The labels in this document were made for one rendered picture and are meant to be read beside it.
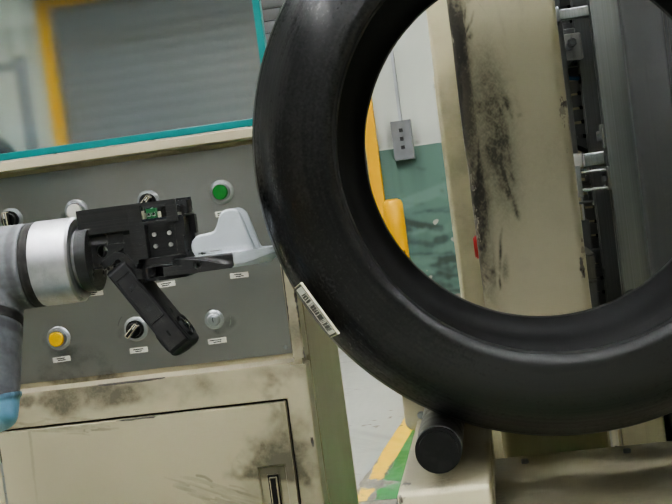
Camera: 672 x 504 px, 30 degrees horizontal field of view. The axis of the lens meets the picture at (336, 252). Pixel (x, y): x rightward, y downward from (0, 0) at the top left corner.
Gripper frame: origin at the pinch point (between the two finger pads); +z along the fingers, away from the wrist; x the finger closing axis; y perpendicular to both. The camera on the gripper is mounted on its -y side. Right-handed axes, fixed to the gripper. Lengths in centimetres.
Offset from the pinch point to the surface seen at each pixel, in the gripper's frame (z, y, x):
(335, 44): 10.5, 19.3, -12.1
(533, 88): 29.5, 14.9, 26.8
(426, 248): -35, -60, 909
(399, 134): -45, 36, 902
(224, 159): -18, 12, 68
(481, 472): 18.8, -23.2, -5.8
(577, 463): 29.1, -29.3, 18.5
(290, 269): 3.0, -1.0, -8.5
